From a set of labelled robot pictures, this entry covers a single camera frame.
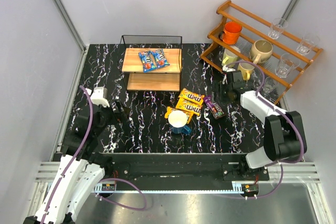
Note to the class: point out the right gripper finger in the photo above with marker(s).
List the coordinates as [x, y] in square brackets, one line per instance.
[225, 77]
[216, 89]

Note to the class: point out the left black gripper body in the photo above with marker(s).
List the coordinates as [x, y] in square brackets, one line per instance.
[115, 111]

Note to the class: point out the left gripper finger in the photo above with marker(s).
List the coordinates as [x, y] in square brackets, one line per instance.
[116, 105]
[123, 114]

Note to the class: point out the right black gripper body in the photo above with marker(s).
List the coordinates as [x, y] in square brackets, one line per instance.
[219, 92]

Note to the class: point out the purple candy bag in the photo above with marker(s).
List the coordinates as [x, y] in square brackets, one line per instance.
[215, 109]

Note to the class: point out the yellow candy bag top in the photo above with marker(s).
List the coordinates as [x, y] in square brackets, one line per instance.
[191, 96]

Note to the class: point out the yellow candy bag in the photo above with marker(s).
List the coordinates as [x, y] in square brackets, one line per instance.
[191, 96]
[188, 106]
[171, 109]

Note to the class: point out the blue candy bag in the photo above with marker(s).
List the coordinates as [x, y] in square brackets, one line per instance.
[159, 58]
[147, 62]

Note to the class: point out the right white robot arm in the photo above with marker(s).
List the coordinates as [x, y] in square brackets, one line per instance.
[284, 135]

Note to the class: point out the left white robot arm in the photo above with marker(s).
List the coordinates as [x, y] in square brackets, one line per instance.
[81, 165]

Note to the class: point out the yellow candy bag under mug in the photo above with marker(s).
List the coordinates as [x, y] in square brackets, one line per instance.
[171, 109]

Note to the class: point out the light green mug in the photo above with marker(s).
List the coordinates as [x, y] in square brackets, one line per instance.
[228, 57]

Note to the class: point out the pale yellow mug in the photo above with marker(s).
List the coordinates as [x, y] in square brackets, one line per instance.
[246, 70]

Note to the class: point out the clear glass bottom tier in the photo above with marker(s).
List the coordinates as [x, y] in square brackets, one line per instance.
[270, 85]

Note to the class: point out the clear glass tier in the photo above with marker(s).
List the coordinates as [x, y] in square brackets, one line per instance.
[270, 85]
[287, 63]

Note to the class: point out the wooden cup rack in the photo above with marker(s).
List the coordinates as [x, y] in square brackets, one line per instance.
[279, 58]

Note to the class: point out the orange mug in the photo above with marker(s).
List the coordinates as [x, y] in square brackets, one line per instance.
[230, 33]

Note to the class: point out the beige round mug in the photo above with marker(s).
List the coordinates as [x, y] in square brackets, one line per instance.
[260, 51]

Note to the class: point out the blue mug white inside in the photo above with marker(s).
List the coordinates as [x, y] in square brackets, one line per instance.
[178, 123]

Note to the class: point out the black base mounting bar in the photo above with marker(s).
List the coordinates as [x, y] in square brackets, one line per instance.
[132, 166]

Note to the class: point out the clear glass middle tier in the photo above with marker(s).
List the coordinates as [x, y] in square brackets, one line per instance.
[287, 63]

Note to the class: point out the clear glass top left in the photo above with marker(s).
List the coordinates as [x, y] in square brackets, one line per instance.
[277, 27]

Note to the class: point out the clear glass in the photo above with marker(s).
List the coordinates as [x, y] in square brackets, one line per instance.
[277, 27]
[308, 42]

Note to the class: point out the clear glass top right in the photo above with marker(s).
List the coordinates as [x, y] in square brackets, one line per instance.
[308, 42]

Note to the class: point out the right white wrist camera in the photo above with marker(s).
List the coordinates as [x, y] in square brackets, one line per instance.
[226, 69]

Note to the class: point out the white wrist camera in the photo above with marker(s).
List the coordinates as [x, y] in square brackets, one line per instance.
[226, 69]
[99, 97]

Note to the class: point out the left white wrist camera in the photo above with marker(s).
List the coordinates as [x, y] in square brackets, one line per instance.
[99, 97]

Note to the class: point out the two-tier wood wire shelf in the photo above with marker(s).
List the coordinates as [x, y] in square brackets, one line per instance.
[167, 79]

